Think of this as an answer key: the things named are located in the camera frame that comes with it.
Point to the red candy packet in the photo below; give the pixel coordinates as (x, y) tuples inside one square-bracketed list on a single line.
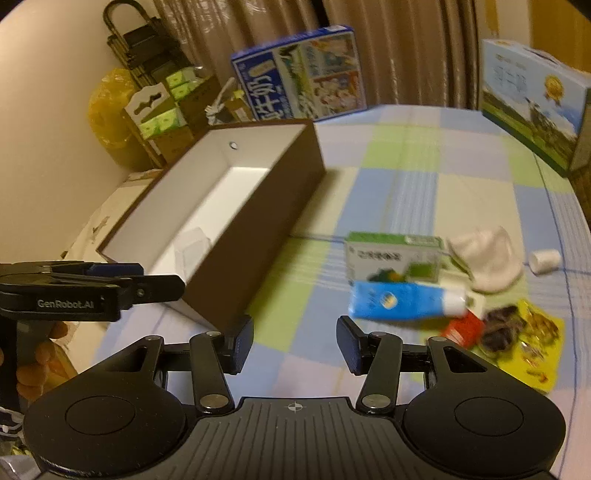
[(461, 330)]

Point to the small white roll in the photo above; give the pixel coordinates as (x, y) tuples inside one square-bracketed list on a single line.
[(545, 261)]

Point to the person's left hand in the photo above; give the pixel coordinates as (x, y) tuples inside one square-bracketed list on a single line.
[(44, 364)]

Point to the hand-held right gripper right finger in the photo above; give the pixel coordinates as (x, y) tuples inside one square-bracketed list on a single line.
[(348, 344)]

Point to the white flat cardboard box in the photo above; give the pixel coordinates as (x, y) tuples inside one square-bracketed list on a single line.
[(106, 212)]

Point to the blue milk carton box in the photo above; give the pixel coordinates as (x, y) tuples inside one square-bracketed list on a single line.
[(300, 78)]

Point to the white brush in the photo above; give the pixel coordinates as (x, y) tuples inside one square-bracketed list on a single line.
[(219, 104)]

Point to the beige curtain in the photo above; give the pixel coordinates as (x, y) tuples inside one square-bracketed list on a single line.
[(406, 46)]

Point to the plain cardboard box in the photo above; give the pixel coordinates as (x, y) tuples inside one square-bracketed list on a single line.
[(171, 143)]

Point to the black folding rack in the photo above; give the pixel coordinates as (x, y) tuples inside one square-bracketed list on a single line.
[(138, 41)]

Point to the white and green gift carton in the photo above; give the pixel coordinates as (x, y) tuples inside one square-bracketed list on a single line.
[(526, 101)]

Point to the cardboard box with green packs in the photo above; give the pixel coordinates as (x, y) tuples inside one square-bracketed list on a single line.
[(198, 104)]

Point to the green medicine box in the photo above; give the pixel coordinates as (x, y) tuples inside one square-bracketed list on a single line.
[(392, 258)]

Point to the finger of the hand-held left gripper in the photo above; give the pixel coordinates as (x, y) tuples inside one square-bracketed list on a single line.
[(117, 269), (157, 288)]

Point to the dark brown snack packet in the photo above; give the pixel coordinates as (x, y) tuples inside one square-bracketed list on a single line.
[(501, 330)]

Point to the small cardboard box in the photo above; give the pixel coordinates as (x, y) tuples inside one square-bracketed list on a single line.
[(240, 108)]

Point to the yellow snack packet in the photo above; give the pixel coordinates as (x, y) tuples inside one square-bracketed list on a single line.
[(540, 350)]

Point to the brown storage box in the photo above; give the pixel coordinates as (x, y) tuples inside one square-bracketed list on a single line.
[(272, 212)]

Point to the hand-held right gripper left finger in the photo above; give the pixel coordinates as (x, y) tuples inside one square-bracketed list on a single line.
[(242, 344)]

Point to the white sock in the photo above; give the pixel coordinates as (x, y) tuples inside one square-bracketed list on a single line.
[(489, 258)]

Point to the blue and white tube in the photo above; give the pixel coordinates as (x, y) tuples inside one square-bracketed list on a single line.
[(397, 300)]

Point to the yellow plastic bag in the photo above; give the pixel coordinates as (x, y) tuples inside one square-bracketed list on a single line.
[(108, 115)]

